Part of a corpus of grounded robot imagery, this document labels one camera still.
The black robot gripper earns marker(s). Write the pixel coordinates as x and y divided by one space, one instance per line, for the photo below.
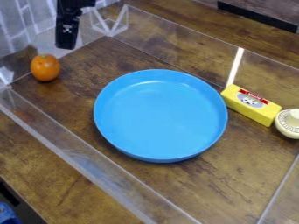
67 25

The cream round toy mushroom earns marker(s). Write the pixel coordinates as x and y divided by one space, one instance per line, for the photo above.
288 122

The orange toy ball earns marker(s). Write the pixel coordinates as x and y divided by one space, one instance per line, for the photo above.
46 67

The round blue tray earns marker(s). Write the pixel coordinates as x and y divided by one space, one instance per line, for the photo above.
161 115

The yellow toy butter block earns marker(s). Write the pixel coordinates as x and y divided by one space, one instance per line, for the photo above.
252 105

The blue object at corner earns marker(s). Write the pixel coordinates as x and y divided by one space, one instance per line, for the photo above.
7 215

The clear acrylic enclosure wall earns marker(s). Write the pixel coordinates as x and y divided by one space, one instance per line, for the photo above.
67 171

